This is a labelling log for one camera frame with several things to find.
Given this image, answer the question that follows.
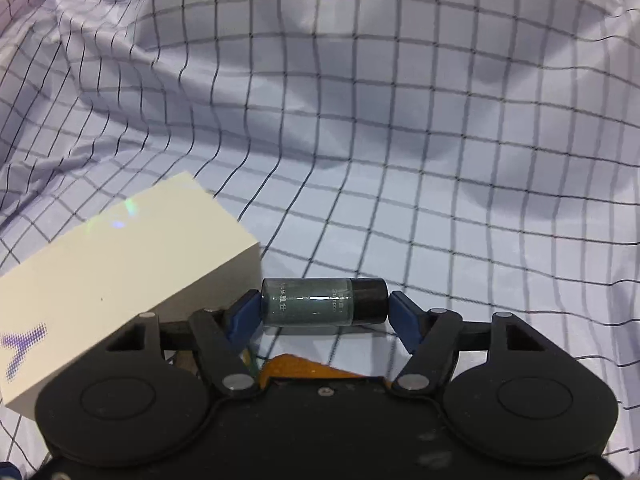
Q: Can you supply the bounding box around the checked pale bed sheet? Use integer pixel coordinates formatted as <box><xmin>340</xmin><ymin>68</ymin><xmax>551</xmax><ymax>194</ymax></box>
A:
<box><xmin>0</xmin><ymin>0</ymin><xmax>640</xmax><ymax>480</ymax></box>

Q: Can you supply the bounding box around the grey-green bottle with black cap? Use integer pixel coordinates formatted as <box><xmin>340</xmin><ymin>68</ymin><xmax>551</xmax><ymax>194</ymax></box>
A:
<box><xmin>261</xmin><ymin>276</ymin><xmax>390</xmax><ymax>328</ymax></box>

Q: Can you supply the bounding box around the white cardboard box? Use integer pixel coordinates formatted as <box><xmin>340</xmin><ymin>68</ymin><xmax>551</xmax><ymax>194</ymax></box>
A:
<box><xmin>0</xmin><ymin>171</ymin><xmax>262</xmax><ymax>411</ymax></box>

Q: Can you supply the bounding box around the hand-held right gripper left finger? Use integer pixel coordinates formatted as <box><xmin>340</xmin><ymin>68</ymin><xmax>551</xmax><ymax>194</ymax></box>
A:
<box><xmin>107</xmin><ymin>289</ymin><xmax>263</xmax><ymax>398</ymax></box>

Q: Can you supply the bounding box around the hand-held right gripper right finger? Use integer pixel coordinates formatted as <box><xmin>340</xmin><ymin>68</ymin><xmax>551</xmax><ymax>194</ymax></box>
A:
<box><xmin>387</xmin><ymin>290</ymin><xmax>546</xmax><ymax>396</ymax></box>

